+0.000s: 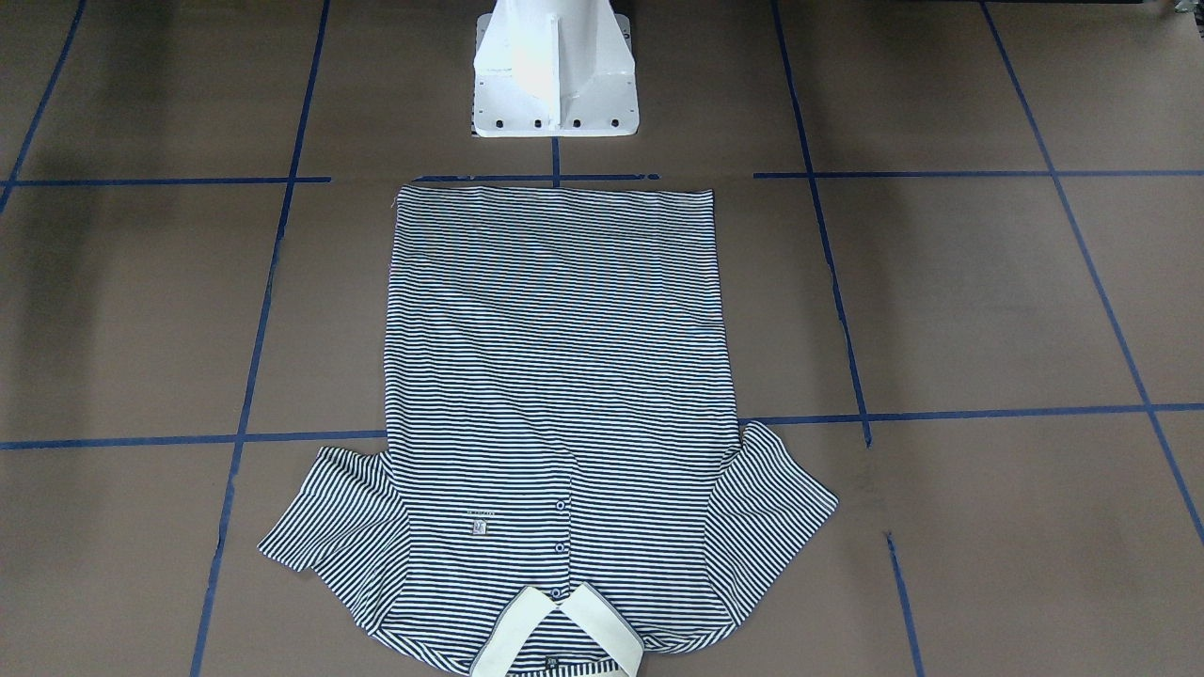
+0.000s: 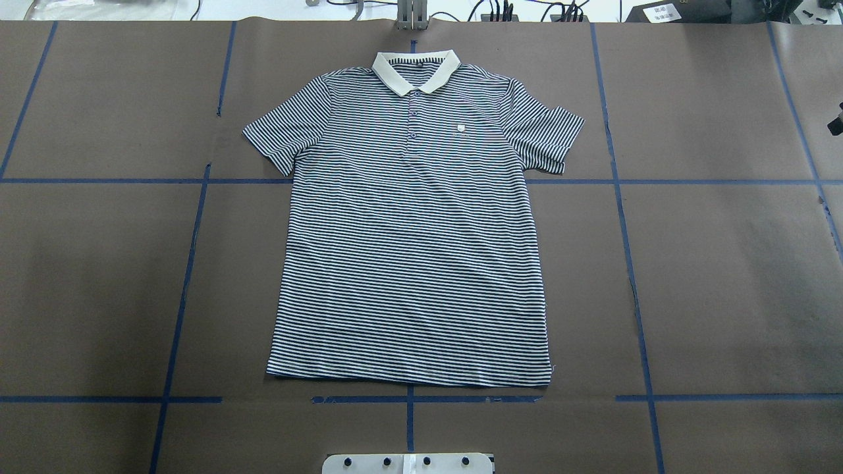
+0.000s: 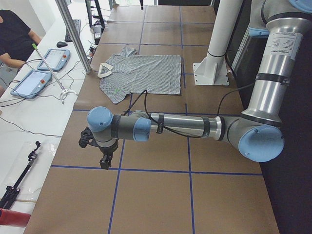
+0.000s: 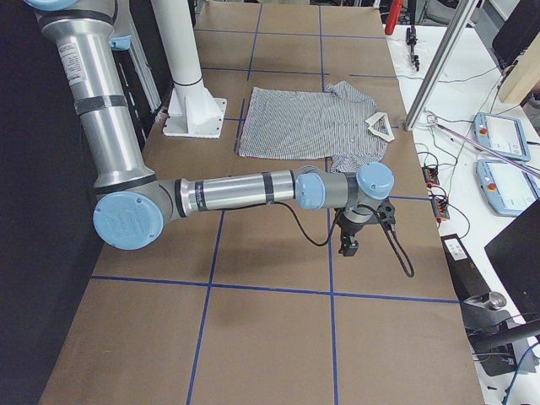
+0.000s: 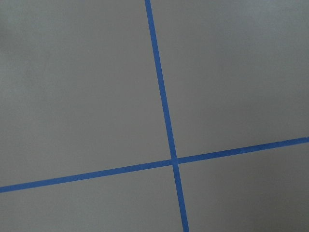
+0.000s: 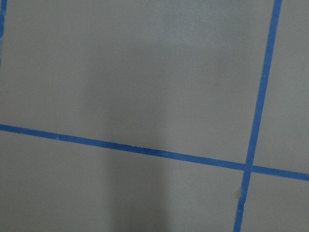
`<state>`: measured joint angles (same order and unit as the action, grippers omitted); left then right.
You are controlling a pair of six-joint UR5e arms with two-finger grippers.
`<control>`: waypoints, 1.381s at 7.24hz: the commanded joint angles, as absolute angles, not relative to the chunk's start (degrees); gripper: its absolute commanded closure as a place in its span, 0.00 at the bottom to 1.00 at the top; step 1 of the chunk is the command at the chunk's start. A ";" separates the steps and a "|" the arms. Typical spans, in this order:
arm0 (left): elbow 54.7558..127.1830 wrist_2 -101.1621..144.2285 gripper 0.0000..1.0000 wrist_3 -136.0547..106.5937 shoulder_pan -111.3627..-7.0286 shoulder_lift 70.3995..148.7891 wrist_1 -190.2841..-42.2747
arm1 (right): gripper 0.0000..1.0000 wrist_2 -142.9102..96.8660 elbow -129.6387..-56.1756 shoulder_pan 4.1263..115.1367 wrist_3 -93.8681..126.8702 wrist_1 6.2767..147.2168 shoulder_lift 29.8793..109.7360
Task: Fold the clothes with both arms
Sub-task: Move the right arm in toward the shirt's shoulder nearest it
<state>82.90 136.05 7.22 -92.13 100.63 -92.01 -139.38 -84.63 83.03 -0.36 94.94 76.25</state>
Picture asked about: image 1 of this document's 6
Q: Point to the navy white striped polo shirt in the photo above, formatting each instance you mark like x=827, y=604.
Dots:
x=566, y=487

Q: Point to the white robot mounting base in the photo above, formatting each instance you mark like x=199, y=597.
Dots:
x=554, y=69

